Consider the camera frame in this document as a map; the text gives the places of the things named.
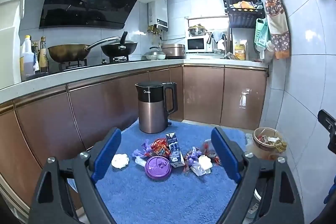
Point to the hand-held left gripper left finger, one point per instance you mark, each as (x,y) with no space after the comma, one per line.
(107,155)

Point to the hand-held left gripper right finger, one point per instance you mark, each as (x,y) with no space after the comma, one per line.
(225,155)

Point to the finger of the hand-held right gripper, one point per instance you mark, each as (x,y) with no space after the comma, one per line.
(328,123)

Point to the white tissue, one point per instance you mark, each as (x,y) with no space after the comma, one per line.
(204,165)
(120,161)

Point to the red snack wrapper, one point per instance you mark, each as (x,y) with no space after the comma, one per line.
(208,148)
(158,147)

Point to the purple candy wrapper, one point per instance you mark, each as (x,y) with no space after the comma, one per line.
(192,158)
(140,151)

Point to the round beige waste bin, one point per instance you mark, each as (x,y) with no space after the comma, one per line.
(258,147)

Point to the dark drink carton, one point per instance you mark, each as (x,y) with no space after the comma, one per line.
(174,150)

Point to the purple round plastic lid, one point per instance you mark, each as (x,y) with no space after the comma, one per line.
(158,169)

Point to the red packet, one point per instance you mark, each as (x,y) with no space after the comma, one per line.
(262,140)

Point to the brown kitchen base cabinets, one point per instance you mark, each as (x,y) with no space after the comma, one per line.
(105,108)

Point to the crumpled white paper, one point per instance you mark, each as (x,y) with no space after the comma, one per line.
(273,139)

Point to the brown black electric kettle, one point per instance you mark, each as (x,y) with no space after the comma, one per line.
(151,113)

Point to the blue fluffy mat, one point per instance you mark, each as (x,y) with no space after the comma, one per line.
(157,200)

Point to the black gas stove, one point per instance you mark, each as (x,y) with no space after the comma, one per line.
(78,65)

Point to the yellow food package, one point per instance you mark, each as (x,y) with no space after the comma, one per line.
(240,52)

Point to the black pan with lid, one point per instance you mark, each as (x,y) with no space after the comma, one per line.
(118,48)

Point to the bronze wok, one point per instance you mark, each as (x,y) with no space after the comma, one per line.
(67,53)

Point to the green plastic grater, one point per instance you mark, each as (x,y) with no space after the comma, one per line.
(261,35)

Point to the floral apron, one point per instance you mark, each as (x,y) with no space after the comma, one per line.
(277,24)

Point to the white microwave oven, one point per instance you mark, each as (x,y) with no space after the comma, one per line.
(197,44)

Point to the dark sauce bottle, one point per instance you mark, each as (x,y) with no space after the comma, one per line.
(43,58)

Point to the brown rice cooker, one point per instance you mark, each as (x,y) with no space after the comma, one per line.
(173,52)

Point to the white plastic jug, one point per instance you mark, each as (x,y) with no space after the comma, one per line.
(27,58)

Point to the black dish rack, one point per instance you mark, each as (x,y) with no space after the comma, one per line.
(242,16)

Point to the white appliance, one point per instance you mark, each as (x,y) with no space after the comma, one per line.
(10,43)

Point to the white water heater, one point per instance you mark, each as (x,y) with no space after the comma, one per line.
(158,12)

